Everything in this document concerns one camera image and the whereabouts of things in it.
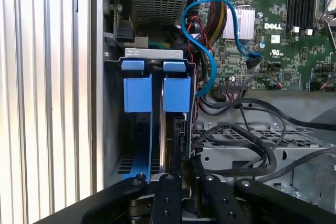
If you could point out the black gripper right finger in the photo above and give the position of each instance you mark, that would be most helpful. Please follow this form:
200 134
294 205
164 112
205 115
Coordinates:
223 208

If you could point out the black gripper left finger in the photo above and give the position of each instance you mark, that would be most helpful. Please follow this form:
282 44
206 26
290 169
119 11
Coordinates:
168 203

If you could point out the hard disk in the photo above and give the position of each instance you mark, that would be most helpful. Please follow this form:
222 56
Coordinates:
176 93

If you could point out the metal disk bay cage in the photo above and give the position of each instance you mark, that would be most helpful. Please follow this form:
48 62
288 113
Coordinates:
231 159

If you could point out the black and grey PC case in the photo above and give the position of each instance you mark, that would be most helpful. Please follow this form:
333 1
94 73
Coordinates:
97 77

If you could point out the green Dell motherboard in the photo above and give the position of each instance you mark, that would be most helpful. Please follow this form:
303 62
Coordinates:
288 58

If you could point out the silver chipset heatsink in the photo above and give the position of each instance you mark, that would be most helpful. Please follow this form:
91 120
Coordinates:
246 24

